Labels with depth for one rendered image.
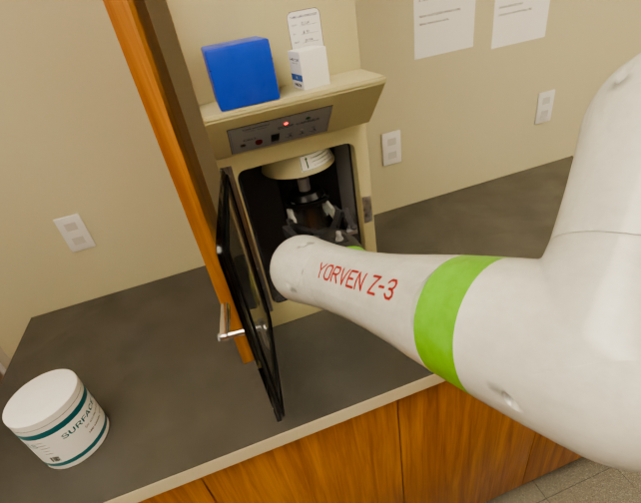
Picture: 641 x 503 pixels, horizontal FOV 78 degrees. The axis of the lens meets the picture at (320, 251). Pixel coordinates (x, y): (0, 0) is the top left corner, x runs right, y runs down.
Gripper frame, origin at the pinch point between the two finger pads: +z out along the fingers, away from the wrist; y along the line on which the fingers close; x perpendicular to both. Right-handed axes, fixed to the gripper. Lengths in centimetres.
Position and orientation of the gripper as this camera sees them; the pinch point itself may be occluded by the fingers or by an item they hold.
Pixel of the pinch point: (310, 212)
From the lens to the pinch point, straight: 97.5
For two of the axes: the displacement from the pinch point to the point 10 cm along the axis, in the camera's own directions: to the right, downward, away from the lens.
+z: -3.0, -4.8, 8.2
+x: 1.5, 8.3, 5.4
